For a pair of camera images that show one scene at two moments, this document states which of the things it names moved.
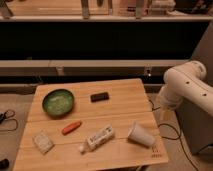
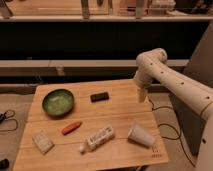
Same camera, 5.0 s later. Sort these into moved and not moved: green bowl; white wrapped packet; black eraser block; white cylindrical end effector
Moved: white cylindrical end effector
Not moved: white wrapped packet; black eraser block; green bowl
